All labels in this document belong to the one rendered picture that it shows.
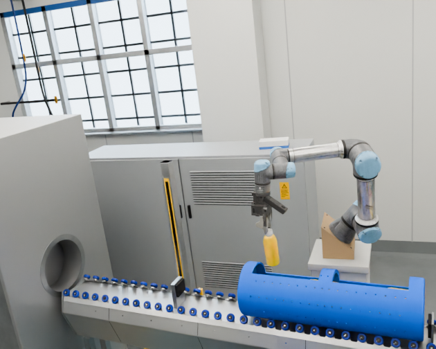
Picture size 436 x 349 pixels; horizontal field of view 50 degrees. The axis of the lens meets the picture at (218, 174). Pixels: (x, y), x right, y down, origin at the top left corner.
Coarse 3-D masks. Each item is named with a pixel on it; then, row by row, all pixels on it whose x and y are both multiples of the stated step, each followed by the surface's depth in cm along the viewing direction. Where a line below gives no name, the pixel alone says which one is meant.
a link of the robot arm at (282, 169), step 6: (282, 156) 228; (276, 162) 225; (282, 162) 223; (288, 162) 227; (276, 168) 220; (282, 168) 220; (288, 168) 220; (294, 168) 221; (276, 174) 220; (282, 174) 221; (288, 174) 221; (294, 174) 222
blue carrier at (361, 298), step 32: (256, 288) 236; (288, 288) 230; (320, 288) 224; (352, 288) 219; (384, 288) 215; (416, 288) 210; (288, 320) 235; (320, 320) 225; (352, 320) 217; (384, 320) 211; (416, 320) 205
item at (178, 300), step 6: (180, 276) 275; (174, 282) 270; (180, 282) 270; (174, 288) 268; (180, 288) 270; (174, 294) 269; (180, 294) 270; (174, 300) 270; (180, 300) 274; (174, 306) 271
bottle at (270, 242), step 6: (264, 240) 232; (270, 240) 230; (276, 240) 233; (264, 246) 233; (270, 246) 231; (276, 246) 233; (270, 252) 233; (276, 252) 233; (270, 258) 234; (276, 258) 235; (270, 264) 236; (276, 264) 236
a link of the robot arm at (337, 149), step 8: (328, 144) 233; (336, 144) 232; (344, 144) 230; (352, 144) 228; (272, 152) 234; (280, 152) 231; (288, 152) 231; (296, 152) 231; (304, 152) 231; (312, 152) 231; (320, 152) 231; (328, 152) 231; (336, 152) 231; (344, 152) 230; (272, 160) 231; (288, 160) 231; (296, 160) 232; (304, 160) 232; (312, 160) 233
